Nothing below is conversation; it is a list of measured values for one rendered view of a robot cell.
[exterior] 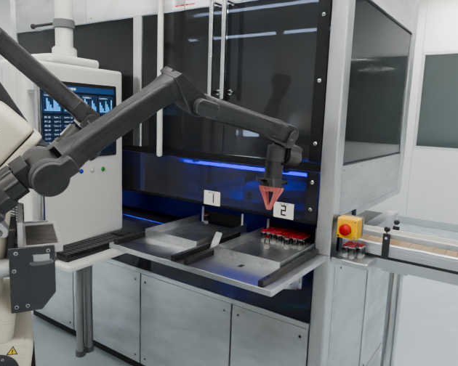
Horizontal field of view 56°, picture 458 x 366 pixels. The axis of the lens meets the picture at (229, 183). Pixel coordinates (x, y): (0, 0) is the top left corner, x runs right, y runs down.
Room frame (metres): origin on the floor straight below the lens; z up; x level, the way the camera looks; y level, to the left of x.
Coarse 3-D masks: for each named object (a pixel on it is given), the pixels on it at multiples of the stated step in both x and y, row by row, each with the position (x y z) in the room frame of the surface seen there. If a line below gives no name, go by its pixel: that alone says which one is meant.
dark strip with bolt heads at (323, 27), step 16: (320, 0) 1.54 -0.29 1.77; (320, 16) 1.54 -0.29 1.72; (320, 32) 1.53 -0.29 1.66; (320, 48) 1.53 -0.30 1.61; (320, 64) 1.53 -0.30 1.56; (320, 80) 1.52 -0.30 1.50; (320, 96) 1.52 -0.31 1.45; (320, 112) 1.52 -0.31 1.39; (320, 128) 1.52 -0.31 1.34; (320, 144) 1.52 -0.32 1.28; (320, 160) 1.52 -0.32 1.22
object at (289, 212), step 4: (276, 204) 1.60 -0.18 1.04; (280, 204) 1.59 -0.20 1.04; (284, 204) 1.58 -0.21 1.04; (288, 204) 1.57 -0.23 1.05; (292, 204) 1.56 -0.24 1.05; (276, 208) 1.60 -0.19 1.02; (280, 208) 1.59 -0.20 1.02; (284, 208) 1.58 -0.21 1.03; (288, 208) 1.57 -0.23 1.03; (292, 208) 1.56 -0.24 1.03; (276, 212) 1.60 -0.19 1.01; (280, 212) 1.59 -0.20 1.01; (284, 212) 1.58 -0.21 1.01; (288, 212) 1.57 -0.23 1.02; (292, 212) 1.56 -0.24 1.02; (276, 216) 1.60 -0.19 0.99; (280, 216) 1.59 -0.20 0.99; (284, 216) 1.58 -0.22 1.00; (288, 216) 1.57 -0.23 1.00; (292, 216) 1.56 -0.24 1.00
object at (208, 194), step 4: (204, 192) 1.80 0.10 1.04; (208, 192) 1.79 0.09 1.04; (212, 192) 1.78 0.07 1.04; (216, 192) 1.76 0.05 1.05; (204, 196) 1.80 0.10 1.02; (208, 196) 1.79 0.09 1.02; (212, 196) 1.78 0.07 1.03; (216, 196) 1.76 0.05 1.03; (204, 200) 1.80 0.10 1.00; (208, 200) 1.79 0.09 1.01; (212, 200) 1.77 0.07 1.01; (216, 200) 1.76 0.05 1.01; (212, 204) 1.77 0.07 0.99; (216, 204) 1.76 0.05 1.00
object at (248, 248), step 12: (228, 240) 1.51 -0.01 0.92; (240, 240) 1.58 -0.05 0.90; (252, 240) 1.64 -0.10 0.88; (216, 252) 1.44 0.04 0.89; (228, 252) 1.41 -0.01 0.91; (240, 252) 1.38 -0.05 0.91; (252, 252) 1.49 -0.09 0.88; (264, 252) 1.49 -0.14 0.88; (276, 252) 1.50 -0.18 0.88; (288, 252) 1.50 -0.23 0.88; (300, 252) 1.42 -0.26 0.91; (252, 264) 1.35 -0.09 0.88; (264, 264) 1.33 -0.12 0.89; (276, 264) 1.30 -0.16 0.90
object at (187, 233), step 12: (192, 216) 1.87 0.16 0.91; (156, 228) 1.68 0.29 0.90; (168, 228) 1.74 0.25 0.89; (180, 228) 1.78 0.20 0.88; (192, 228) 1.79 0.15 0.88; (204, 228) 1.79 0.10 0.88; (216, 228) 1.80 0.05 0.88; (228, 228) 1.81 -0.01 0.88; (240, 228) 1.73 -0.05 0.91; (168, 240) 1.57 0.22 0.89; (180, 240) 1.53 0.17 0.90; (192, 240) 1.50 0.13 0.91; (204, 240) 1.53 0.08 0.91
